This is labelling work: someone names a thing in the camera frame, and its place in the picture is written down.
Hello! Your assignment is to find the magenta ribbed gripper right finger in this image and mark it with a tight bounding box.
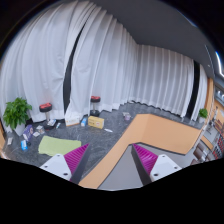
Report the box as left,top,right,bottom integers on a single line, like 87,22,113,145
131,144,181,185

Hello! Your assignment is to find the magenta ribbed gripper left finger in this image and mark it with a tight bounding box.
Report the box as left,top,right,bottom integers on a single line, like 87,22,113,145
41,144,90,184

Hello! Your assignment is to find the light green towel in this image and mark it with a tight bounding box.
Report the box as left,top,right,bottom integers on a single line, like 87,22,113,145
38,136,81,156

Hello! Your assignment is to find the white flat box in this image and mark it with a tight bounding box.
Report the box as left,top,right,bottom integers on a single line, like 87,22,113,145
65,116,80,126

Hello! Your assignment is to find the small blue box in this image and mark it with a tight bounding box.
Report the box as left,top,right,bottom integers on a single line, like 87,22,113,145
81,117,88,127

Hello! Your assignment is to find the blue and white carton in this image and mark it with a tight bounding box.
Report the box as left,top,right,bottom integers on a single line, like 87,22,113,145
21,140,28,151

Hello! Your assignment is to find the yellow cardboard box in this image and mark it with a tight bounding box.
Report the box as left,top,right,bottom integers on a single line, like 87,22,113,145
88,116,104,129

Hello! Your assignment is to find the purple book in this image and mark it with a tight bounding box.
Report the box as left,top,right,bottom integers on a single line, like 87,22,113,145
23,125,34,141

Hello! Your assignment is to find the small package on counter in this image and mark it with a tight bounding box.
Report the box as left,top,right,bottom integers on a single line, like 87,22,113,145
123,112,131,121

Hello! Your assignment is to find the left red stool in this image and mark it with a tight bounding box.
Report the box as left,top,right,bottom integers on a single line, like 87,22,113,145
39,103,52,121

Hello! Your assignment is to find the red stool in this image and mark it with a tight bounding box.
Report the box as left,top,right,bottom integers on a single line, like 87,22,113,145
39,103,52,121
90,96,101,117

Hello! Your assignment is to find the right red stool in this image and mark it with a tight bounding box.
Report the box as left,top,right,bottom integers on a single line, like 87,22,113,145
90,96,101,117

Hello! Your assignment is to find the large green potted plant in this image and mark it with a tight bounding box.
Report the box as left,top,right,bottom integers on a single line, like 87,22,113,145
3,97,32,136

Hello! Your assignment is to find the small potted plant far right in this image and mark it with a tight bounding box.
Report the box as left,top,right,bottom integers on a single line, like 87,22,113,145
198,108,208,123

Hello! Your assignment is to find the right white curtain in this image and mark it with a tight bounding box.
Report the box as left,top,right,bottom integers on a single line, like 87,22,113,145
129,45,207,121

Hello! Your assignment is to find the white curtain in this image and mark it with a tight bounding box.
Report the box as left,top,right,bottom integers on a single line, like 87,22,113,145
0,1,78,122
66,7,137,118
129,45,207,121

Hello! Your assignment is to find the left white curtain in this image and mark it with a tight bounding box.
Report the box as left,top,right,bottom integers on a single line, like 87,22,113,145
0,1,78,122

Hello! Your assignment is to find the middle white curtain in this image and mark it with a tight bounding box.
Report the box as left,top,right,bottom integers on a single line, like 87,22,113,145
66,7,137,118

